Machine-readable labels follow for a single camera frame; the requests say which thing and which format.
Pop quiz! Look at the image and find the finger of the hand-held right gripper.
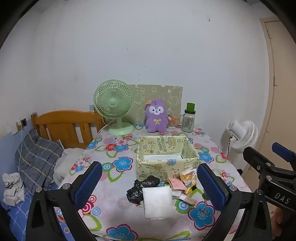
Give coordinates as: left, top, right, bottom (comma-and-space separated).
243, 146, 296, 184
272, 142, 296, 163

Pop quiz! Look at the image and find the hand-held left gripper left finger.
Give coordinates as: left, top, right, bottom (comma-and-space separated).
26, 161, 103, 241

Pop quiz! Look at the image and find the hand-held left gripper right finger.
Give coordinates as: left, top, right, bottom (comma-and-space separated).
196, 163, 273, 241

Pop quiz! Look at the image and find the yellow patterned fabric box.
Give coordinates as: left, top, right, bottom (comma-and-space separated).
135, 136, 200, 182

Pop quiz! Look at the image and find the person's right hand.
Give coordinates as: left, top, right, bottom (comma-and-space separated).
271, 207, 282, 236

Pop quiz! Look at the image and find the white floor fan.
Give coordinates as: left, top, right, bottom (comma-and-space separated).
219, 120, 259, 164

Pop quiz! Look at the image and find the white grey blanket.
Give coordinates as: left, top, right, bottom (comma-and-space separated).
53, 148, 86, 186

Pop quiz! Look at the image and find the floral tablecloth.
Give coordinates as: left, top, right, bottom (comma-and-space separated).
54, 124, 253, 241

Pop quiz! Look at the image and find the clear plastic packet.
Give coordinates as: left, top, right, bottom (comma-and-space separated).
171, 190, 186, 200

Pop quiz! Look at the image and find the pink paper packet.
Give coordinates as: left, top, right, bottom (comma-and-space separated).
167, 177, 186, 191

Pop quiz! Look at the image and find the black plastic bag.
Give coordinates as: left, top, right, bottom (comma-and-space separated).
126, 175, 160, 205

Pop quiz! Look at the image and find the white folded tissue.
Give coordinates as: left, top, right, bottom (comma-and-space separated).
142, 186, 176, 220

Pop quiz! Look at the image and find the beige door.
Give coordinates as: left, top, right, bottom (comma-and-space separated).
259, 16, 296, 163

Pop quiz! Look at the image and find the white plastic packet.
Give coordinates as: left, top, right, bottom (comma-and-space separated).
142, 153, 184, 161

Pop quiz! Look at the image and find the grey plaid pillow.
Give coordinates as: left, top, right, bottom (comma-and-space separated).
15, 128, 65, 194

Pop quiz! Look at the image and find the glass bottle with green lid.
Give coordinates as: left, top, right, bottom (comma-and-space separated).
180, 103, 197, 133

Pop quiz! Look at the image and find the wooden bed headboard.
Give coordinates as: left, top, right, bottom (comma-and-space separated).
31, 110, 104, 149

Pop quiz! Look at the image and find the cotton swab jar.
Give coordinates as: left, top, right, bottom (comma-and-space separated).
168, 115, 180, 129

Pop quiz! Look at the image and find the white crumpled cloth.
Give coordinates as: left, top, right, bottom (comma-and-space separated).
2, 173, 25, 206

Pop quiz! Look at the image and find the blue bed sheet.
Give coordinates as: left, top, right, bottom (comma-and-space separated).
0, 184, 37, 241

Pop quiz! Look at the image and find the green desk fan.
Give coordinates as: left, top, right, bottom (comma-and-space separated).
93, 80, 135, 136

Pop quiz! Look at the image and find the purple plush toy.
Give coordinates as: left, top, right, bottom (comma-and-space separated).
144, 99, 169, 133

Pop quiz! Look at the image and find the green patterned board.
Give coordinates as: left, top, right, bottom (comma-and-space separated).
128, 85, 183, 127

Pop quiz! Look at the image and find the yellow fan cable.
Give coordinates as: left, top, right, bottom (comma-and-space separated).
97, 122, 110, 135

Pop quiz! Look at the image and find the white charger cable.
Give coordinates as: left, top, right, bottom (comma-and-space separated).
18, 125, 24, 164

